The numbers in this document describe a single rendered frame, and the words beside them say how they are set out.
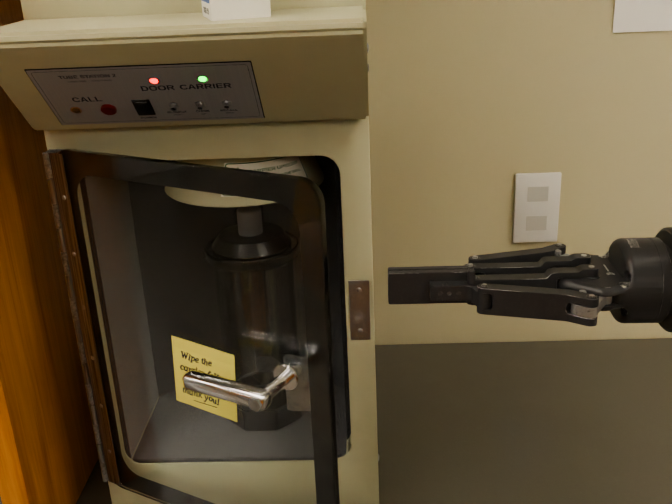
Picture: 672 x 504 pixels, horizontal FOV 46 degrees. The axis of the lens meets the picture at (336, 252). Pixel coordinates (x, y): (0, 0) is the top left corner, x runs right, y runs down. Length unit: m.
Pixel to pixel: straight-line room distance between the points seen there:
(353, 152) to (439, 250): 0.53
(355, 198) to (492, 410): 0.47
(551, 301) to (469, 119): 0.60
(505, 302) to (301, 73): 0.26
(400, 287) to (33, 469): 0.46
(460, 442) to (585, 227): 0.42
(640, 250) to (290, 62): 0.33
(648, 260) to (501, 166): 0.58
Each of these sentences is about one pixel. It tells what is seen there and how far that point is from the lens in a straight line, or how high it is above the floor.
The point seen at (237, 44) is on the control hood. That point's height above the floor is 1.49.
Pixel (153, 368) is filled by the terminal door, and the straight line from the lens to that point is 0.84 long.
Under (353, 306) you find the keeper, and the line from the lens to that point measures 0.84.
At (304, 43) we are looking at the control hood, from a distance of 0.66.
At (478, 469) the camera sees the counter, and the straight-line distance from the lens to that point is 1.05.
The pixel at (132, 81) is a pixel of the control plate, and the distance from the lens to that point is 0.72.
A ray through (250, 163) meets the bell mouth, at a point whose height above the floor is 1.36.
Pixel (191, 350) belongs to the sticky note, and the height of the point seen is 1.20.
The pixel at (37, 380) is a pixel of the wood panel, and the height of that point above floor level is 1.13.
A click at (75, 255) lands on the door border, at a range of 0.85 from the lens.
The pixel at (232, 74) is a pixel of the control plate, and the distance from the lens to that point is 0.69.
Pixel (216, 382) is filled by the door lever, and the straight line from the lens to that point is 0.72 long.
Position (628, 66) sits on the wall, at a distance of 1.27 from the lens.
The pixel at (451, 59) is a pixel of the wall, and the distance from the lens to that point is 1.21.
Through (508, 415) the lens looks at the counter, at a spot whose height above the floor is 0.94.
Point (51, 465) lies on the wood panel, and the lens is 0.99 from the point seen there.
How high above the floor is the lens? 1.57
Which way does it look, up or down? 22 degrees down
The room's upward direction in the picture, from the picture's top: 3 degrees counter-clockwise
